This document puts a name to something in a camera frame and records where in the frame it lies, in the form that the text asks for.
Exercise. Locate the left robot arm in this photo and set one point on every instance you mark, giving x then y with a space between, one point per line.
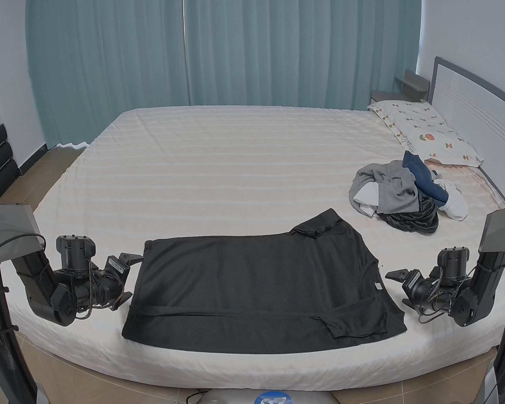
8 229

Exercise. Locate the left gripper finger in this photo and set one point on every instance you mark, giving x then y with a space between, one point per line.
131 259
120 304

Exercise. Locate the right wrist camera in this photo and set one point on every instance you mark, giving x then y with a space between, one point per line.
435 275

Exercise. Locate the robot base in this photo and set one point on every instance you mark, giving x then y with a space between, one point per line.
244 397

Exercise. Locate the blue-green curtain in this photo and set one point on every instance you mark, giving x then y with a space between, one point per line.
109 49
298 36

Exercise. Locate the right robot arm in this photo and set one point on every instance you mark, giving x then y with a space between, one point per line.
500 229

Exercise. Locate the grey bedside table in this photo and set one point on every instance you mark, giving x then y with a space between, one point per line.
406 86

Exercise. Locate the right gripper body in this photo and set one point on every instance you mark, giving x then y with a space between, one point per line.
423 293

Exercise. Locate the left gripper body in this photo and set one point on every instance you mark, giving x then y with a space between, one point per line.
107 284

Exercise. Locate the white printed pillow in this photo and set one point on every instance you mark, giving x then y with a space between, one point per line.
429 135

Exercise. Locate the bed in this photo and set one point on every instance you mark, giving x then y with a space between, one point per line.
235 162

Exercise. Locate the black T-shirt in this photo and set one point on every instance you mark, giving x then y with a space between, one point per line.
256 280

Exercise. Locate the pile of clothes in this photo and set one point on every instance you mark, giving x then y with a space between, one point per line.
395 187

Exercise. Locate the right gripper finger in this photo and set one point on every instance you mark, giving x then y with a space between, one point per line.
410 304
399 276

